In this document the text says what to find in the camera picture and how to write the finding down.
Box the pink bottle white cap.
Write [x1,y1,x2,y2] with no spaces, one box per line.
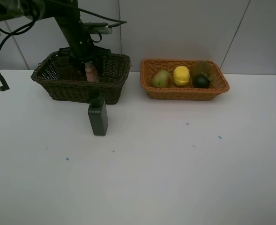
[85,61,99,83]

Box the dark purple mangosteen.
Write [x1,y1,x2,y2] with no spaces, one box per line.
[192,73,210,89]

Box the orange wicker basket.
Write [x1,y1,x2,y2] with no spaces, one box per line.
[140,59,230,101]

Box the green red mango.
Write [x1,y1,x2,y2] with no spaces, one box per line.
[150,70,172,88]

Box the translucent pink plastic cup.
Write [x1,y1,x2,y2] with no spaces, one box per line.
[53,57,79,81]

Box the brown kiwi fruit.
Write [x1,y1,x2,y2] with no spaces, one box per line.
[192,60,209,76]

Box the dark brown wicker basket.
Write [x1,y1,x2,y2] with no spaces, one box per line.
[31,52,131,105]

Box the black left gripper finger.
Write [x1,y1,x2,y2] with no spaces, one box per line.
[69,60,86,76]
[92,56,105,76]

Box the yellow lemon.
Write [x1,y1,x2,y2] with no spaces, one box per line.
[173,66,190,86]

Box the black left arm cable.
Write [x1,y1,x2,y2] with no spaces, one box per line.
[0,0,128,92]

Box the black bottle green label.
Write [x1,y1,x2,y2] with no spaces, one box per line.
[88,90,108,136]

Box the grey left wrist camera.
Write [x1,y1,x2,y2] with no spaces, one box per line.
[83,22,112,35]

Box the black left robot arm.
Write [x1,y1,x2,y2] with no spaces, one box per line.
[0,0,111,90]

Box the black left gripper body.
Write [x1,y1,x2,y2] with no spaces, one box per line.
[57,21,111,62]

